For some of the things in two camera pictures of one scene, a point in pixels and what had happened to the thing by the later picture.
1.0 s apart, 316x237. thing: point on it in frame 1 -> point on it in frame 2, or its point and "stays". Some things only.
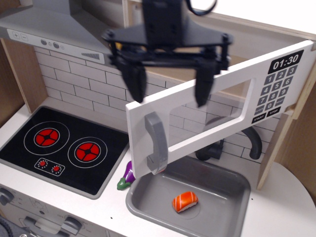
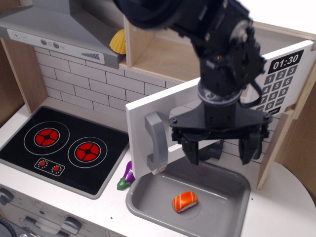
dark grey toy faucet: [214, 150] stays
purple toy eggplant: [129, 178] stays
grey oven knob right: [71, 225] stays
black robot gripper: [166, 36] -> [220, 113]
